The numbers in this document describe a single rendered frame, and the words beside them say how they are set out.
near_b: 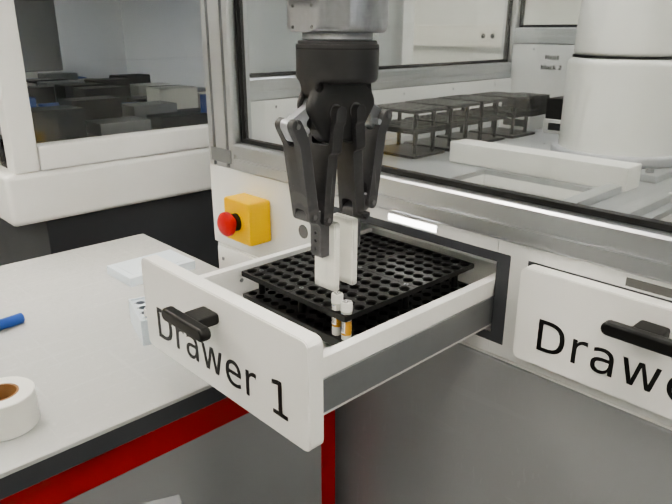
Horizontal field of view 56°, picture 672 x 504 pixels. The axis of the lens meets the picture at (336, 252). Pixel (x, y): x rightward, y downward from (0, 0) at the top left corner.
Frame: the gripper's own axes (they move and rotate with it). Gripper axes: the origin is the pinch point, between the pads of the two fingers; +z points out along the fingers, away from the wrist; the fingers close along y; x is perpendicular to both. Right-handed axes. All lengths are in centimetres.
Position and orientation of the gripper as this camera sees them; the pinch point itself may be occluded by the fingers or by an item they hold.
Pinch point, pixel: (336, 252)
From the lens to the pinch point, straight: 63.0
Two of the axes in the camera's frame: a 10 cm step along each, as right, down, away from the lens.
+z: -0.1, 9.4, 3.3
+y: -7.2, 2.2, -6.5
